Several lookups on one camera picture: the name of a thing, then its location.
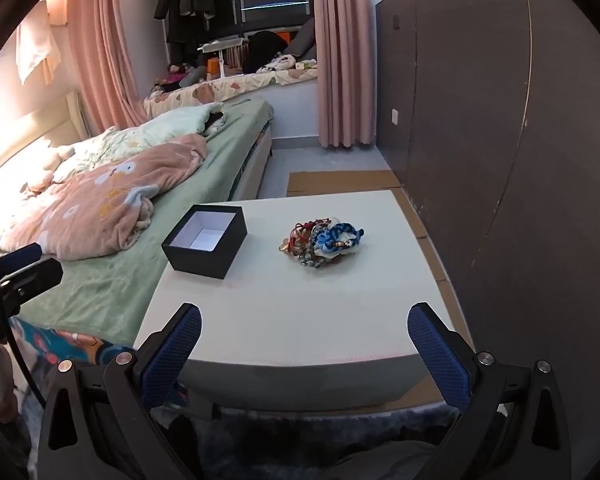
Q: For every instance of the pink curtain right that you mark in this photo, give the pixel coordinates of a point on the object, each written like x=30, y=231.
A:
x=345, y=80

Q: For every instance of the floral window seat cushion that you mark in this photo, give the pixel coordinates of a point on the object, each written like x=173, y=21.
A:
x=223, y=89

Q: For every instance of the small white folding table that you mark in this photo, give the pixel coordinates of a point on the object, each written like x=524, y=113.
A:
x=219, y=46

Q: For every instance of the white towel on wall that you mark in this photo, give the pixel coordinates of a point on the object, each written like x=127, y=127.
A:
x=36, y=46

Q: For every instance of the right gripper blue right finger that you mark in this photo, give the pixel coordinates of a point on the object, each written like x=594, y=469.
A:
x=445, y=353

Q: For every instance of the pink duck print blanket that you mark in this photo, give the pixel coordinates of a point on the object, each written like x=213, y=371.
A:
x=104, y=211

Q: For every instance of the hanging dark clothes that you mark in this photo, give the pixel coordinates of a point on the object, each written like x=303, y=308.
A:
x=191, y=23

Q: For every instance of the flattened brown cardboard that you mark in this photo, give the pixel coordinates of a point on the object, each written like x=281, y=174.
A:
x=349, y=348

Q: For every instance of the green bed with sheet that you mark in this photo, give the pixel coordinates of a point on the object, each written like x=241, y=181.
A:
x=107, y=297

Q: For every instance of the light green pillow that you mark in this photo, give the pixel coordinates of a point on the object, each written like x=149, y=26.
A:
x=163, y=128

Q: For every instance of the pink curtain left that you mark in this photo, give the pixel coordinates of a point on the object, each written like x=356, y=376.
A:
x=102, y=63

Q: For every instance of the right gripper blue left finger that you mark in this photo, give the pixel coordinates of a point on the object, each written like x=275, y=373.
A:
x=163, y=355

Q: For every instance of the black jewelry box white inside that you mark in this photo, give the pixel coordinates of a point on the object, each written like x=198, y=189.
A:
x=206, y=240

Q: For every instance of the pink curtain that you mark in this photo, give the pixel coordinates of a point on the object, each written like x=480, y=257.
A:
x=102, y=63
x=345, y=80

